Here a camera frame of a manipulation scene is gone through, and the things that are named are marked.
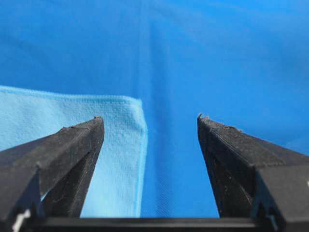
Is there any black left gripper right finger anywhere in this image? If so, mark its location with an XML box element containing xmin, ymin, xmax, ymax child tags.
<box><xmin>197</xmin><ymin>116</ymin><xmax>309</xmax><ymax>232</ymax></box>

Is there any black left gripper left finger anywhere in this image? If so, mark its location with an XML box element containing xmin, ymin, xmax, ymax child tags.
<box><xmin>0</xmin><ymin>116</ymin><xmax>104</xmax><ymax>232</ymax></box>

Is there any light blue towel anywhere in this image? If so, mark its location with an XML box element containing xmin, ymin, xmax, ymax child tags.
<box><xmin>0</xmin><ymin>86</ymin><xmax>147</xmax><ymax>218</ymax></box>

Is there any dark blue table cloth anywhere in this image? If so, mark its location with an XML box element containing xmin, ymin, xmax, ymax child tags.
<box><xmin>0</xmin><ymin>0</ymin><xmax>309</xmax><ymax>217</ymax></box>

